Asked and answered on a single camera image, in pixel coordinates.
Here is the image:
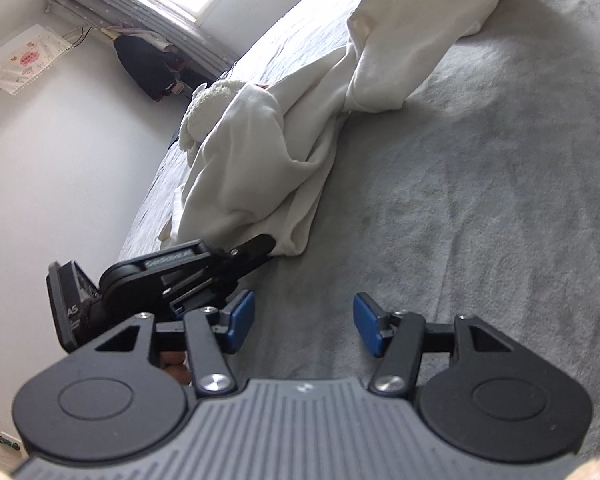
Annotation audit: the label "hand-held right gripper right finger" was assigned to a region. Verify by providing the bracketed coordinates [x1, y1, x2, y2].
[353, 292, 527, 396]

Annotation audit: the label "person's left hand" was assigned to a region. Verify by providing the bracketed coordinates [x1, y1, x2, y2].
[159, 351, 189, 386]

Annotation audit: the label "thin wall cable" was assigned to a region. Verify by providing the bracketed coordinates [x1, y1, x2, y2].
[61, 24, 95, 47]

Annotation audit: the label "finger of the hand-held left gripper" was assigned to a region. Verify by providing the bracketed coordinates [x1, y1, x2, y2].
[224, 233, 277, 292]

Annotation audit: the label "white printed wall cloth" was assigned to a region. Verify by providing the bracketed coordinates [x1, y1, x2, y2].
[0, 23, 77, 104]

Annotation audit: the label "hanging dark clothes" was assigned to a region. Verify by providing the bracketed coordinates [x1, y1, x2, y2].
[113, 30, 202, 104]

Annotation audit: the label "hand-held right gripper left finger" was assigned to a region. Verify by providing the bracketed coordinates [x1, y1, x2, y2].
[94, 289, 257, 395]

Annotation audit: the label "grey bed sheet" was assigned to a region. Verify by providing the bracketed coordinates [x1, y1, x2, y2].
[117, 0, 600, 463]

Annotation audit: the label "grey curtain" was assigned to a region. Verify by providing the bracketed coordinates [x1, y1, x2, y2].
[44, 0, 242, 87]

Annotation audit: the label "white towel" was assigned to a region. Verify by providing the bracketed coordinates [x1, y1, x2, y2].
[172, 0, 514, 259]

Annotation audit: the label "white plush toy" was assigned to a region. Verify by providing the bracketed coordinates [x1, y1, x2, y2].
[178, 79, 252, 154]

